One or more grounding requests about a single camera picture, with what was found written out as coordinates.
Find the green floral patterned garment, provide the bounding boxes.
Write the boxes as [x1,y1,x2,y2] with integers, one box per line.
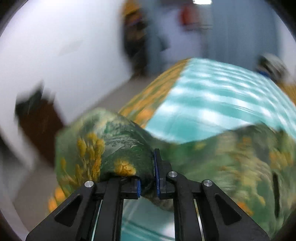
[48,108,295,237]

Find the pile of clothes by bed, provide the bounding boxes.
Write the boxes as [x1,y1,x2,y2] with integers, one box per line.
[255,53,287,83]

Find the orange floral bed sheet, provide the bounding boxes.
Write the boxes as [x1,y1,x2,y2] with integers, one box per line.
[47,59,296,212]

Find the teal white plaid blanket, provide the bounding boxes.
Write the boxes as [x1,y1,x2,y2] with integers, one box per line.
[120,58,296,241]

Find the dark brown wooden furniture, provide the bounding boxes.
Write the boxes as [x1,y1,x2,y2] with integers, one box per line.
[15,84,64,167]

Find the blue-grey curtain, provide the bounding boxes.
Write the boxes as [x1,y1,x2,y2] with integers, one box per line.
[141,1,279,73]

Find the red hanging garment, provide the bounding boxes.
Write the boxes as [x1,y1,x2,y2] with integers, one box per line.
[180,4,200,30]

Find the hanging dark clothes on wall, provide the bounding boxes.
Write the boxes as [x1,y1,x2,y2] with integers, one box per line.
[122,1,148,76]

